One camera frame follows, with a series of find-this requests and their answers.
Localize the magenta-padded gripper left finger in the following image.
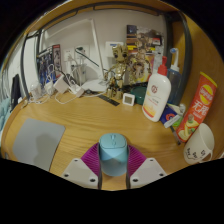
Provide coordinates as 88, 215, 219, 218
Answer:
61, 143, 103, 190

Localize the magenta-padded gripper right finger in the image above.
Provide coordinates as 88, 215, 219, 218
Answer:
125, 144, 168, 190

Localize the light blue computer mouse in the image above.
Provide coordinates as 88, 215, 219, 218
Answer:
98, 132, 130, 177

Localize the grey mouse pad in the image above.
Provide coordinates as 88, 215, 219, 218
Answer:
12, 117, 67, 172

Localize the white printed mug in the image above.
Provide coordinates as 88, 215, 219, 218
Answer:
183, 122, 216, 166

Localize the small blue white box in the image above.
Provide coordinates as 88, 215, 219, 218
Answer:
159, 103, 183, 129

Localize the small white desk clock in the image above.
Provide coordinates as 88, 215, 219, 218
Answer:
122, 92, 136, 107

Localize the white red-pump lotion bottle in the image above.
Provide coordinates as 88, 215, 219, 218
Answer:
141, 55, 172, 123

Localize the dark green container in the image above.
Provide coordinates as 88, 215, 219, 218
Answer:
129, 85, 148, 106

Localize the flat black strip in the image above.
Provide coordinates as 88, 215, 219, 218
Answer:
97, 94, 120, 107

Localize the red yellow chips can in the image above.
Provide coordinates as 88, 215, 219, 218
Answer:
175, 71, 218, 144

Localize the white power strip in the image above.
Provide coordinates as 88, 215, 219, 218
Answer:
68, 83, 86, 98

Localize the white charger block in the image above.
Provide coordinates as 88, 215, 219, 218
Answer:
53, 74, 70, 94

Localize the clear plastic jar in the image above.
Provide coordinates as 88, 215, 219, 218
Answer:
29, 81, 44, 101

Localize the teal cloth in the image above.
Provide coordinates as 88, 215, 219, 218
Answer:
0, 98, 11, 134

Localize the blue spray bottle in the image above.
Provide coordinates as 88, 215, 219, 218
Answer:
166, 47, 183, 106

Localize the metal cup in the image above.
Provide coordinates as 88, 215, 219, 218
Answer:
71, 63, 88, 84

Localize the black hanging bag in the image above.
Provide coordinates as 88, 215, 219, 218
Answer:
9, 73, 22, 111

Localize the golden tree figure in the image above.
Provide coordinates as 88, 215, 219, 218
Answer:
104, 44, 131, 100

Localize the blue robot model box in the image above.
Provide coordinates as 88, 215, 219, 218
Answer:
36, 43, 63, 88

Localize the white desk lamp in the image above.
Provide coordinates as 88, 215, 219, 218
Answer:
48, 18, 109, 93

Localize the white wall socket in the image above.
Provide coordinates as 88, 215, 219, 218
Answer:
74, 44, 90, 61
63, 48, 75, 63

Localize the colourful wall poster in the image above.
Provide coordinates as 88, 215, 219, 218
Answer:
125, 24, 165, 51

